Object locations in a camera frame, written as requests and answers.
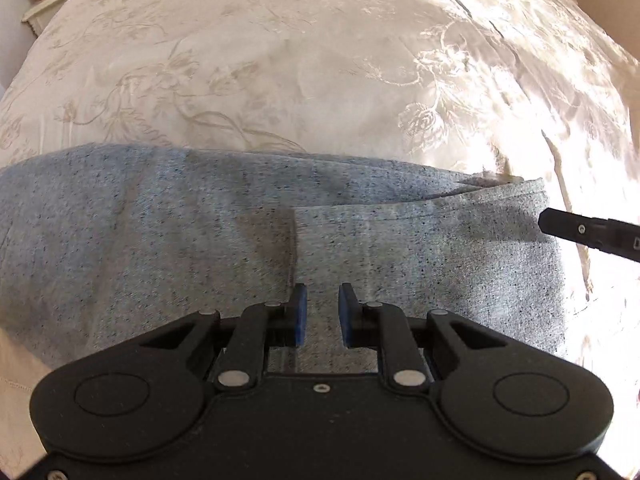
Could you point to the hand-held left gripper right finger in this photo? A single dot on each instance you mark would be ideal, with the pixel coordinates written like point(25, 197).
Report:
point(345, 316)

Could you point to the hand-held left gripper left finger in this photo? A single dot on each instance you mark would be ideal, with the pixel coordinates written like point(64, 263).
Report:
point(300, 316)

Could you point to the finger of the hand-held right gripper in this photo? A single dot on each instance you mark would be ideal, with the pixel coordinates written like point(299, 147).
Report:
point(585, 230)

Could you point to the grey-blue speckled pants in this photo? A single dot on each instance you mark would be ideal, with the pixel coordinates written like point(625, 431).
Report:
point(150, 235)

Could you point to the cream embroidered bedspread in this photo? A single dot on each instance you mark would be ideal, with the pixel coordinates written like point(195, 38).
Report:
point(325, 60)

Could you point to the cream nightstand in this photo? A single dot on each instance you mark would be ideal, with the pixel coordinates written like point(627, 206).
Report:
point(47, 10)

